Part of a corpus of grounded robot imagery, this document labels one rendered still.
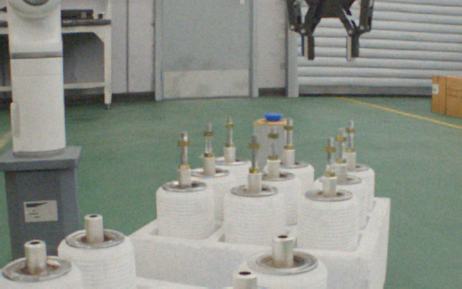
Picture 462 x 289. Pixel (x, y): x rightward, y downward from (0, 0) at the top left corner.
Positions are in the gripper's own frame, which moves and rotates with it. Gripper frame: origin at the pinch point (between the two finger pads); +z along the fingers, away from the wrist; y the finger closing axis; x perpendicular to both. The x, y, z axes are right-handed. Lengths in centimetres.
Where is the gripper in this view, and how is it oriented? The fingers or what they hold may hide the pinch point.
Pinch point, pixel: (329, 52)
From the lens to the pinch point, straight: 95.8
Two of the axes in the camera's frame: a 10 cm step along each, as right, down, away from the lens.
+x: 5.0, -1.7, 8.5
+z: 0.0, 9.8, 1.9
